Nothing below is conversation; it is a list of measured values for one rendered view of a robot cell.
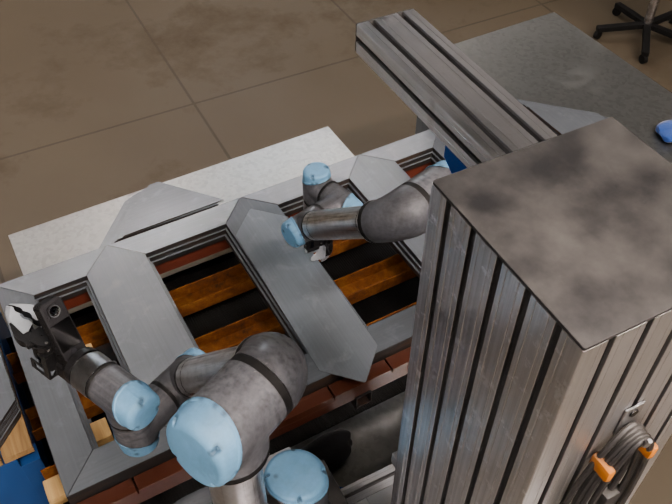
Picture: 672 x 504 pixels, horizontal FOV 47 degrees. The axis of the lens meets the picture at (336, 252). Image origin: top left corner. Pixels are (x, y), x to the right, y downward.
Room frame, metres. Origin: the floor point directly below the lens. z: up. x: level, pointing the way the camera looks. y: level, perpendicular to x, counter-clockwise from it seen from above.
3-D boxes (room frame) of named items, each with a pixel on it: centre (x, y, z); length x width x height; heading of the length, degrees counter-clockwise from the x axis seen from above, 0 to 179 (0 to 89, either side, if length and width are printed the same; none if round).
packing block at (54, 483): (0.86, 0.67, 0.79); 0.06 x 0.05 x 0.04; 30
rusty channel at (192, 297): (1.69, 0.22, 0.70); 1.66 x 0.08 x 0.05; 120
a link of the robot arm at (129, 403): (0.72, 0.36, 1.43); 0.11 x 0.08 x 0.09; 54
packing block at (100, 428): (1.02, 0.60, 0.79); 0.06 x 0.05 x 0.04; 30
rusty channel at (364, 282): (1.50, 0.12, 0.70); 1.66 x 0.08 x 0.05; 120
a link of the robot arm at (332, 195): (1.48, 0.00, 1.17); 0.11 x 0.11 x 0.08; 43
